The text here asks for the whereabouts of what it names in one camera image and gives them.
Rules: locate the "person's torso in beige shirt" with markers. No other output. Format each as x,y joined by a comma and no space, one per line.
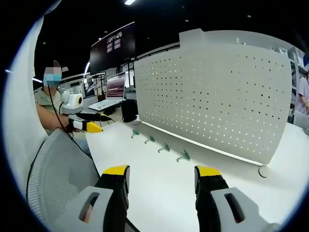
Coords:
47,99

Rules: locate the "white perforated mounting plate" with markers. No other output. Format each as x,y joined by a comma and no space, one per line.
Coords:
212,96

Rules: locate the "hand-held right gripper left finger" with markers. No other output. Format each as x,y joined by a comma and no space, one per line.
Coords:
96,205

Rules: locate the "grey mesh chair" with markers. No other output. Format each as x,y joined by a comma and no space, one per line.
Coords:
58,174

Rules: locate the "dark wall screen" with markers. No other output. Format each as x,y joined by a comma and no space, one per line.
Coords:
112,47

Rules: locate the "green hook assembly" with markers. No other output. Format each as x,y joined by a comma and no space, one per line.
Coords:
164,148
134,133
150,139
184,155

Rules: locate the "open silver laptop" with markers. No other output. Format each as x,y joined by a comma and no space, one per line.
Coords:
112,93

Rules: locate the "black box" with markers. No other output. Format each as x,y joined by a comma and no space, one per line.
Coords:
129,110

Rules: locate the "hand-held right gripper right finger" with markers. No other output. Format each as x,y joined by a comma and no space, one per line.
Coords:
217,205

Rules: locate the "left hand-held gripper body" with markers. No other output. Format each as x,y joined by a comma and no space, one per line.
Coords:
73,102

